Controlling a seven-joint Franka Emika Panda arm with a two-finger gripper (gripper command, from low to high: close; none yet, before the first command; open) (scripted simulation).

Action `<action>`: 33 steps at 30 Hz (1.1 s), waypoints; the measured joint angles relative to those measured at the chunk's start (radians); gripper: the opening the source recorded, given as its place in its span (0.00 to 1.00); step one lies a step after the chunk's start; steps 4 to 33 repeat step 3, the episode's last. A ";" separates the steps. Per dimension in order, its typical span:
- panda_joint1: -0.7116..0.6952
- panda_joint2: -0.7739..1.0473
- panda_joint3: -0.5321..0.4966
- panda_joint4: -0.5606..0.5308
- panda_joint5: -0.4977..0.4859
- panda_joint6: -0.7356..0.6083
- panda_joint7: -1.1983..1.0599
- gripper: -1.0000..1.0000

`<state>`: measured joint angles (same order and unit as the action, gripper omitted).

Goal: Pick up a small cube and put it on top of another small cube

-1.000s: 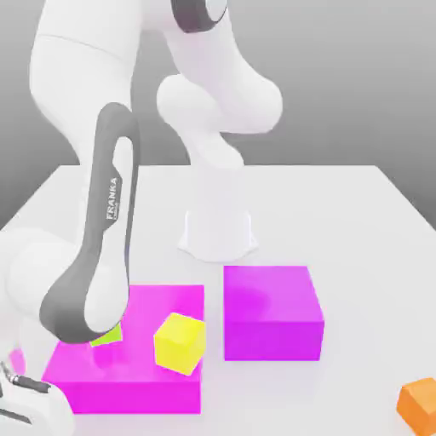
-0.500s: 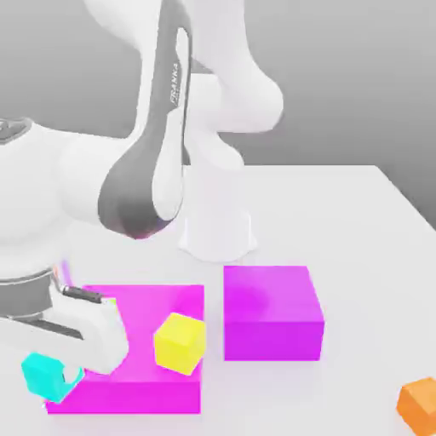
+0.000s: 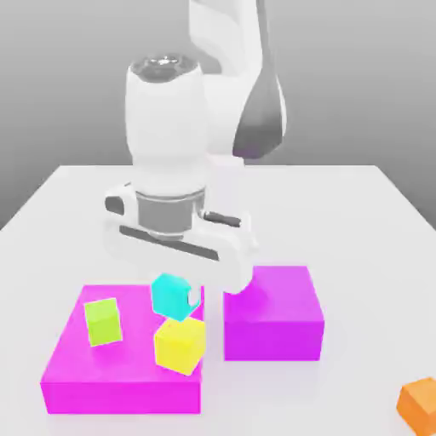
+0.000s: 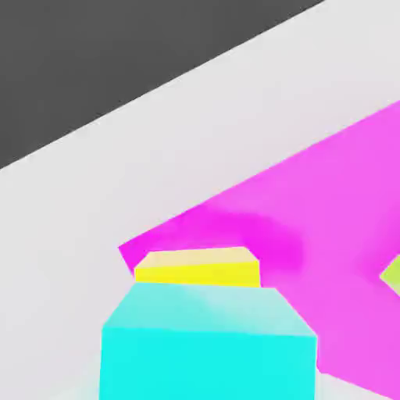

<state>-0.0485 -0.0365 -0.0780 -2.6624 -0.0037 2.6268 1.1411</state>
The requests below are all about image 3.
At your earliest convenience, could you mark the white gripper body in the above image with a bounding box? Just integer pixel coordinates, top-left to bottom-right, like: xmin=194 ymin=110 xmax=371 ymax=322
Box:
xmin=100 ymin=216 xmax=259 ymax=295

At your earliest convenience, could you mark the small cyan cube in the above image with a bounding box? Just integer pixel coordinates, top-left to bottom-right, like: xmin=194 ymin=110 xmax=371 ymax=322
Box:
xmin=150 ymin=272 xmax=203 ymax=324

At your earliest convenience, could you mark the small yellow cube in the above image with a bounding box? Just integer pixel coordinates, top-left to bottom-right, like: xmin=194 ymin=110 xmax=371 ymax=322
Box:
xmin=153 ymin=316 xmax=207 ymax=376

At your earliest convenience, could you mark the small lime green cube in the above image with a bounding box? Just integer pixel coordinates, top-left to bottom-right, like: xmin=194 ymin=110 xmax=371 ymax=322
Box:
xmin=83 ymin=297 xmax=123 ymax=348

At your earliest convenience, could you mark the small orange cube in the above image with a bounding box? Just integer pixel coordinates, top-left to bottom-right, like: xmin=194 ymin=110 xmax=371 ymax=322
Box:
xmin=395 ymin=376 xmax=436 ymax=436

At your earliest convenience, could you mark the large purple box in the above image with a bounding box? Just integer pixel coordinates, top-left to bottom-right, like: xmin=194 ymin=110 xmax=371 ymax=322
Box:
xmin=222 ymin=265 xmax=325 ymax=363

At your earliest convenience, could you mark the large magenta box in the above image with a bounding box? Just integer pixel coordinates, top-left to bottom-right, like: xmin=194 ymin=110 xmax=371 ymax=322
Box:
xmin=39 ymin=284 xmax=205 ymax=416

